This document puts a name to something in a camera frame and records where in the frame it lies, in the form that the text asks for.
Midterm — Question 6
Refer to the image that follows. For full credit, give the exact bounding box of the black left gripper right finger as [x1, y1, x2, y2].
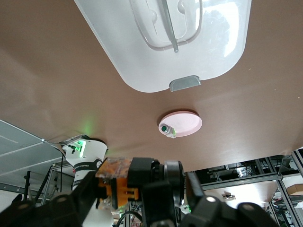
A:
[181, 170, 279, 227]

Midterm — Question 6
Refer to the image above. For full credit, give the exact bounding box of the brown cardboard box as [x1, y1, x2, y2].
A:
[285, 183, 303, 197]

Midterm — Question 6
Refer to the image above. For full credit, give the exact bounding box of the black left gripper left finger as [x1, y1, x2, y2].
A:
[0, 170, 101, 227]

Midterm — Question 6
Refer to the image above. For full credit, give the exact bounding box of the white lidded storage box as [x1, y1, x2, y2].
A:
[73, 0, 252, 94]

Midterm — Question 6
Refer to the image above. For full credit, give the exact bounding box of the grey box latch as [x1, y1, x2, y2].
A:
[169, 75, 202, 93]

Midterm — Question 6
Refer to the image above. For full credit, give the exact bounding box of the pink round plate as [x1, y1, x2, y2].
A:
[157, 109, 203, 139]

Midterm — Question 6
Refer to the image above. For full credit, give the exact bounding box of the green push-button switch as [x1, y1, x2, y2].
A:
[159, 123, 177, 140]

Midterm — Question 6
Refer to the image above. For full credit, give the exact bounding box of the aluminium shelving rack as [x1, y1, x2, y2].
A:
[187, 148, 303, 227]

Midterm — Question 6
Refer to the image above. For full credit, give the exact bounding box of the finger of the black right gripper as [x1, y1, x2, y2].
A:
[141, 182, 178, 227]

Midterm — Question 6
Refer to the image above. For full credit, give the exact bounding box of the grey lid carry handle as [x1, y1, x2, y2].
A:
[160, 0, 180, 53]

